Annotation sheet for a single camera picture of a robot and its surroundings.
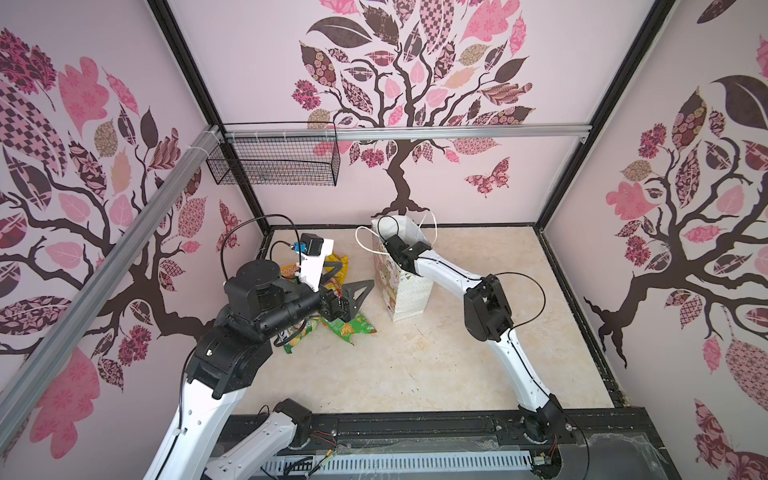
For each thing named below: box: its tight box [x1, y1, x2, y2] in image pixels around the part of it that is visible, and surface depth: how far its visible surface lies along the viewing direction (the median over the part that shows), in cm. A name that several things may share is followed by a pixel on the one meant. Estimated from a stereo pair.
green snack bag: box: [321, 313, 377, 346], surface depth 89 cm
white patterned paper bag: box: [372, 215, 433, 322], surface depth 86 cm
